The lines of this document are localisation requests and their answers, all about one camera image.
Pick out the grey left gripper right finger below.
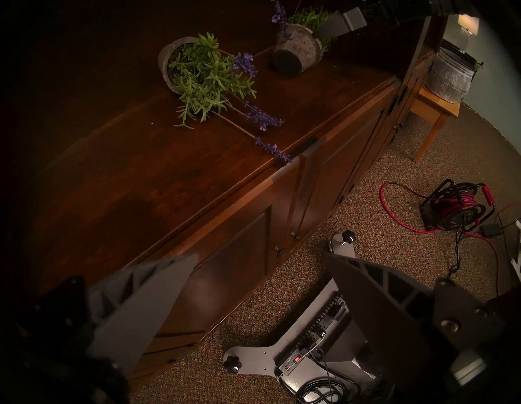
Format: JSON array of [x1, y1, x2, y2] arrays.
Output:
[[324, 252, 449, 382]]

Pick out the fake lavender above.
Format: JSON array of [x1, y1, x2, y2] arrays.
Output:
[[254, 0, 338, 77], [158, 33, 293, 164]]

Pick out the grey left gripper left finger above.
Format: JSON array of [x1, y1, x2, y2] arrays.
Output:
[[87, 253, 199, 376]]

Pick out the black coiled power cord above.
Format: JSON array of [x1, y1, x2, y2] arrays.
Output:
[[293, 358, 355, 404]]

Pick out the dark wooden bookcase cabinet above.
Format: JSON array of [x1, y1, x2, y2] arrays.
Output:
[[0, 0, 448, 391]]

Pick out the red extension cable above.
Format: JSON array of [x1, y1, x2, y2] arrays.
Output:
[[380, 181, 521, 298]]

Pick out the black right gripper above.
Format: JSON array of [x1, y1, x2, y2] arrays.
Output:
[[317, 0, 432, 39]]

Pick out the black cable reel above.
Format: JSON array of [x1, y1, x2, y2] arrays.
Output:
[[419, 179, 497, 233]]

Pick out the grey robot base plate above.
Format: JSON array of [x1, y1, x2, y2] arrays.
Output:
[[223, 230, 391, 404]]

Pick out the light wooden side table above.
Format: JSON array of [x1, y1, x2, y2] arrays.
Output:
[[409, 83, 462, 162]]

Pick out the power strip with red switch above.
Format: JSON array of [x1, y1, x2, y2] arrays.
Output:
[[277, 293, 350, 375]]

